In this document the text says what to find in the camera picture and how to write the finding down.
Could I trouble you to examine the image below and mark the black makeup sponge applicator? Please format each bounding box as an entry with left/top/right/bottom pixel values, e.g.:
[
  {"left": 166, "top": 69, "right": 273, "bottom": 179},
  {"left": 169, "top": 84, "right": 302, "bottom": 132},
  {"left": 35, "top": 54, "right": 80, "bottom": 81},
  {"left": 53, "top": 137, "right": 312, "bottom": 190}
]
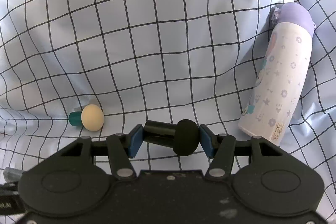
[{"left": 142, "top": 119, "right": 201, "bottom": 156}]

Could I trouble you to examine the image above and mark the beige sponge green handle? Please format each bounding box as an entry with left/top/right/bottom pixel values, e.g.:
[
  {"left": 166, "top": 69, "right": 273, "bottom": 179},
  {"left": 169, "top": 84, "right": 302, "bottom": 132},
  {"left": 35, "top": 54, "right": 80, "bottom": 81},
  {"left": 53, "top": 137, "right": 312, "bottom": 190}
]
[{"left": 68, "top": 104, "right": 104, "bottom": 132}]

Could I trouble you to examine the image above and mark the grey tube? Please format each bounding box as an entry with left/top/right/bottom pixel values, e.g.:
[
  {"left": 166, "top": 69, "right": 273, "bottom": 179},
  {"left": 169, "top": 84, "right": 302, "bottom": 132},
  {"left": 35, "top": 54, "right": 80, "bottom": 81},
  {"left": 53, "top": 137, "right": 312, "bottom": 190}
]
[{"left": 3, "top": 167, "right": 25, "bottom": 183}]

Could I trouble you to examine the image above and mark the white purple water bottle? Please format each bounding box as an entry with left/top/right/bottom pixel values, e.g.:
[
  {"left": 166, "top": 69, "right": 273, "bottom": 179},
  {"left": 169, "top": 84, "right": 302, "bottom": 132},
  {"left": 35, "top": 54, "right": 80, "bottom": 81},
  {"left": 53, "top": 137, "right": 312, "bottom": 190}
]
[{"left": 238, "top": 2, "right": 315, "bottom": 145}]

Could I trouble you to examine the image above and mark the blue checkered sheet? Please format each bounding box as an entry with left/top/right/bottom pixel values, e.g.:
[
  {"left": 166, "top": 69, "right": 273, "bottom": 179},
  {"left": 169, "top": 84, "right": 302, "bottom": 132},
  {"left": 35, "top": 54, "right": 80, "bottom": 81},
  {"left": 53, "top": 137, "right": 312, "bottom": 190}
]
[{"left": 1, "top": 0, "right": 335, "bottom": 223}]

